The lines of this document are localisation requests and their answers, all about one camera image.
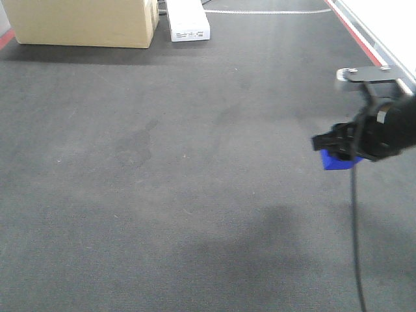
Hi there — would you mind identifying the black hanging cable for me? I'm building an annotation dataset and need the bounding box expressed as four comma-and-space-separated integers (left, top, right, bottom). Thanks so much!
350, 162, 368, 312

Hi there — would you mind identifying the red conveyor side rail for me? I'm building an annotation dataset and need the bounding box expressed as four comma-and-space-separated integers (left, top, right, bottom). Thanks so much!
324, 0, 387, 66

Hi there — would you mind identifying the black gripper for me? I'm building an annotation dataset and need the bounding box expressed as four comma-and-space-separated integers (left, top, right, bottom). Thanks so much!
311, 110, 400, 161

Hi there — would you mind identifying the large cardboard box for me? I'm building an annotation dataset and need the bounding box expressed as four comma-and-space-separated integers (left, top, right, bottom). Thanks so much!
2, 0, 159, 49

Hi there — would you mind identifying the blue plastic block part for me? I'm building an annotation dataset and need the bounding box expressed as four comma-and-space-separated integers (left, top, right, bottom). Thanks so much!
320, 149, 363, 170

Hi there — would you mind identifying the white long carton box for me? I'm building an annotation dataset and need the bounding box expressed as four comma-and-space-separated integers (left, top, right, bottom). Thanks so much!
166, 0, 211, 42

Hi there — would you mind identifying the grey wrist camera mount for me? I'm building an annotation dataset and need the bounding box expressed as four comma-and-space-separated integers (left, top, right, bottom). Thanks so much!
335, 65, 413, 99

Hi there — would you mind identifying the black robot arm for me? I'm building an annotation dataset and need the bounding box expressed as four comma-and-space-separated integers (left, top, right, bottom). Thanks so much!
312, 96, 415, 162

